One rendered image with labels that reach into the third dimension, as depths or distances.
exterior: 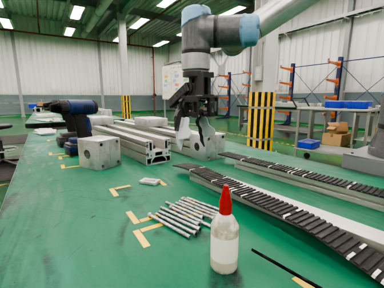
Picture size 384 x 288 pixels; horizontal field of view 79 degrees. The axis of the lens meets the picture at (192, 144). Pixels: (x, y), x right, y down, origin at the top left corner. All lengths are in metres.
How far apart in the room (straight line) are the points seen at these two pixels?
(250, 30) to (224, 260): 0.50
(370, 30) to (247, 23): 8.30
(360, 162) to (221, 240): 0.66
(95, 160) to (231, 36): 0.54
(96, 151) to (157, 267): 0.50
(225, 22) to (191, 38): 0.09
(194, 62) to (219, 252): 0.44
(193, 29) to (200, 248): 0.48
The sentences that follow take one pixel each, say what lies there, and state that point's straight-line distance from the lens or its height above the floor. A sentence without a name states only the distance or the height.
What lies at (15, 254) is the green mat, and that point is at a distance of 0.46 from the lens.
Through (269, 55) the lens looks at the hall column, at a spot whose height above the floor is 1.68.
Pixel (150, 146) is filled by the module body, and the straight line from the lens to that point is 0.82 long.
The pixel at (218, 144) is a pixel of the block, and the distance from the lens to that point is 0.87.
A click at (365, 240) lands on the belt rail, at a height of 0.80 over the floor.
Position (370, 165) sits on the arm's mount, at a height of 0.81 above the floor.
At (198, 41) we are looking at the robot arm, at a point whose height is 1.14.
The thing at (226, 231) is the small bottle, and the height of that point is 0.84.
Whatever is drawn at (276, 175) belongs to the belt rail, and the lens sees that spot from 0.71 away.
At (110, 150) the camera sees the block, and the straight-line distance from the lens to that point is 0.81.
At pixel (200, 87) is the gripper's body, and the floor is 1.03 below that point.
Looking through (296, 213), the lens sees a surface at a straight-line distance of 0.45.
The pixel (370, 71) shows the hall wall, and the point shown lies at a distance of 8.64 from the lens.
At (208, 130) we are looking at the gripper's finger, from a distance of 0.67.
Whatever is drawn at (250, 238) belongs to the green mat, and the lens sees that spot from 0.43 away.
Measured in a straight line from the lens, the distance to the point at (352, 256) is 0.40.
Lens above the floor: 1.01
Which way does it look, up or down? 11 degrees down
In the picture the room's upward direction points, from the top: straight up
